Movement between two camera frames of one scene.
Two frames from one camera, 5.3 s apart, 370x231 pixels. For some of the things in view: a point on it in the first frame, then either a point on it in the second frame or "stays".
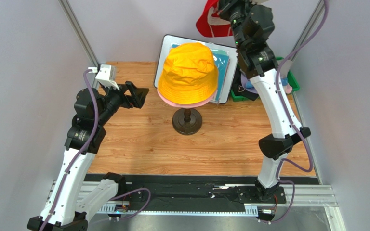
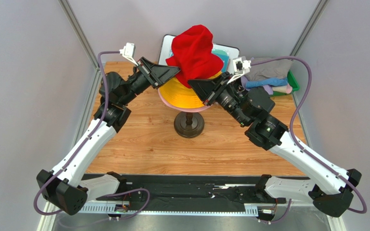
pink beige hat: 287,89 stays
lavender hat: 244,80 stays
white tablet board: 166,42 stays
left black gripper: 139,94 -> 158,74
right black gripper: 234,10 -> 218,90
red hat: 210,24 -> 192,53
